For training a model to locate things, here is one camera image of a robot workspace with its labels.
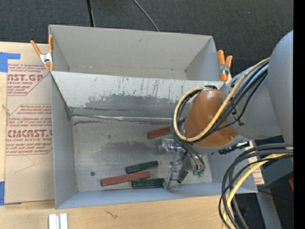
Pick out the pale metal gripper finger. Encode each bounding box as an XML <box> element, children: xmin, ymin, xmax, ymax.
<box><xmin>165</xmin><ymin>166</ymin><xmax>174</xmax><ymax>190</ymax></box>
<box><xmin>173</xmin><ymin>170</ymin><xmax>182</xmax><ymax>188</ymax></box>

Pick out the dark green flat block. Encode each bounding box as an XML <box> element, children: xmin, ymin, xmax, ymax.
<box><xmin>125</xmin><ymin>160</ymin><xmax>159</xmax><ymax>175</ymax></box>
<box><xmin>177</xmin><ymin>167</ymin><xmax>189</xmax><ymax>184</ymax></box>
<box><xmin>131</xmin><ymin>178</ymin><xmax>166</xmax><ymax>188</ymax></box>

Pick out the red-brown flat block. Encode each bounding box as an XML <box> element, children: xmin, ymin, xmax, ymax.
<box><xmin>147</xmin><ymin>126</ymin><xmax>173</xmax><ymax>140</ymax></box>
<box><xmin>100</xmin><ymin>171</ymin><xmax>152</xmax><ymax>187</ymax></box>

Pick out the grey metal bin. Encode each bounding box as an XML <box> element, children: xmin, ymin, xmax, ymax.
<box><xmin>48</xmin><ymin>24</ymin><xmax>258</xmax><ymax>210</ymax></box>

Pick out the brown cardboard board, red print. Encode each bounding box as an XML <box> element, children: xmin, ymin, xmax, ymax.
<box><xmin>0</xmin><ymin>41</ymin><xmax>265</xmax><ymax>206</ymax></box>

